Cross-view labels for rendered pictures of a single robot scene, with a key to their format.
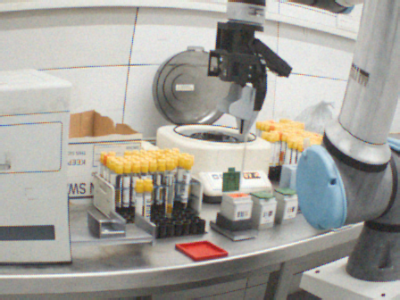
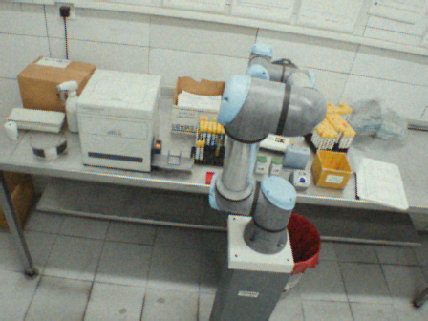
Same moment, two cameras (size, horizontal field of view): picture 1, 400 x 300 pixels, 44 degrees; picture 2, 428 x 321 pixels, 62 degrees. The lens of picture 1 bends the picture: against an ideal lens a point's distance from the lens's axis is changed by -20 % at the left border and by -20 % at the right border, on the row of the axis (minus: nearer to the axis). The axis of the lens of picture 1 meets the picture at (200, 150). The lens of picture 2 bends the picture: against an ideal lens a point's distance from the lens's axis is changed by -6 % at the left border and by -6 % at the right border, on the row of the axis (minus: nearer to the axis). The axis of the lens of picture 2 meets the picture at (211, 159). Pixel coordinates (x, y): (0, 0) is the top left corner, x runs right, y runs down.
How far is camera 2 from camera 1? 84 cm
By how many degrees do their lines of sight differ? 37
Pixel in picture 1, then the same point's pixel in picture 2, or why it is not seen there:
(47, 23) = (198, 26)
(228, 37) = not seen: hidden behind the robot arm
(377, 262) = (249, 235)
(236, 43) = not seen: hidden behind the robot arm
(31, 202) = (132, 148)
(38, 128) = (135, 123)
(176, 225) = (215, 160)
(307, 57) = (378, 66)
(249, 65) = not seen: hidden behind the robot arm
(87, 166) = (195, 119)
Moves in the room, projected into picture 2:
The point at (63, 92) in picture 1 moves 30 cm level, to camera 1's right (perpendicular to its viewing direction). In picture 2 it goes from (147, 113) to (215, 149)
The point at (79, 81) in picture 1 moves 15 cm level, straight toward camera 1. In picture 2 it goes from (221, 62) to (209, 74)
